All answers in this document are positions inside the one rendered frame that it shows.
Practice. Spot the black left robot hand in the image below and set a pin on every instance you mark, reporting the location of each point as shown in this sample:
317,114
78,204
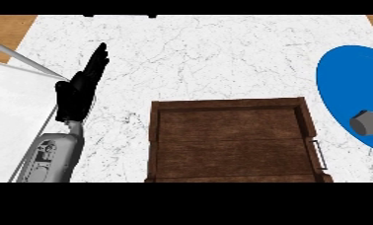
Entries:
77,94

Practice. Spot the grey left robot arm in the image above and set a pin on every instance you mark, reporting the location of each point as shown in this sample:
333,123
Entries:
50,156

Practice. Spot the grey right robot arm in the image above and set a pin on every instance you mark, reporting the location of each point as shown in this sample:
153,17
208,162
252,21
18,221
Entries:
363,123

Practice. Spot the brown wooden tray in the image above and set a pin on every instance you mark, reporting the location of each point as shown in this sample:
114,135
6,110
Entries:
233,140

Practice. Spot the blue plate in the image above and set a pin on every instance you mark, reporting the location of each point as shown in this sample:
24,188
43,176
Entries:
345,84

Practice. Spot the white appliance with grey rim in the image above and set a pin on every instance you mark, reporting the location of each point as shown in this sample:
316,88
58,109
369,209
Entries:
24,110

